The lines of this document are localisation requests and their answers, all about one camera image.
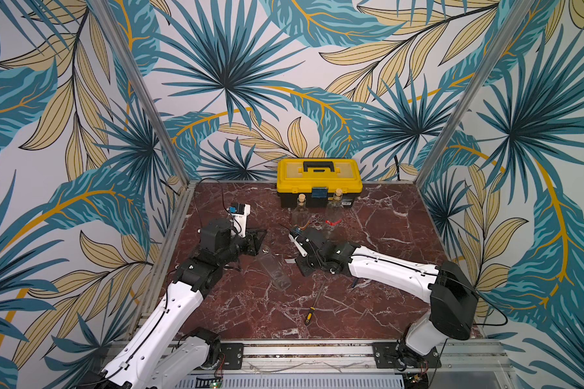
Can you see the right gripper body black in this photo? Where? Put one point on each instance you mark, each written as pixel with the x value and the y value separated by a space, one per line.
pixel 307 245

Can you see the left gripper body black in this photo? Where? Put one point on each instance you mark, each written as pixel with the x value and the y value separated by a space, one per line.
pixel 239 245

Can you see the glass bottle blue label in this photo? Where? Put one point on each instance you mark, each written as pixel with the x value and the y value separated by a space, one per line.
pixel 273 267

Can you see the glass bottle orange label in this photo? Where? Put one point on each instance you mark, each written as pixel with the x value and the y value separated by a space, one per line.
pixel 300 215

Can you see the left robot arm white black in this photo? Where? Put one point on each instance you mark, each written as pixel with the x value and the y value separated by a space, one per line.
pixel 143 362

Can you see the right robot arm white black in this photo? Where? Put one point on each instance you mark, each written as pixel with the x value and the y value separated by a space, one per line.
pixel 451 298

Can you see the orange label sticker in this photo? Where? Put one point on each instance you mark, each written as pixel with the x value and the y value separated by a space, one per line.
pixel 302 227

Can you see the glass bottle red label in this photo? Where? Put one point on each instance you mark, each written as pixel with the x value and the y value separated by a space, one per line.
pixel 335 209

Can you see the yellow black screwdriver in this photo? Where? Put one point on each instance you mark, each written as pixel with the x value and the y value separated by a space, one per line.
pixel 312 309

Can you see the yellow black toolbox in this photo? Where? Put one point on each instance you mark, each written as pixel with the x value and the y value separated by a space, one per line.
pixel 319 180

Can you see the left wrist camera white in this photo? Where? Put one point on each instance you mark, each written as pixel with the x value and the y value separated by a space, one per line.
pixel 239 217

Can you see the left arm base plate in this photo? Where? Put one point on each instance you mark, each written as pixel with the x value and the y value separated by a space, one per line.
pixel 226 356

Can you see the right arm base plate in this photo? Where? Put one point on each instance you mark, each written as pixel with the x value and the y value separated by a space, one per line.
pixel 393 355

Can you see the aluminium front rail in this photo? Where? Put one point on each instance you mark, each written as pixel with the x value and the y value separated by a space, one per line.
pixel 350 363

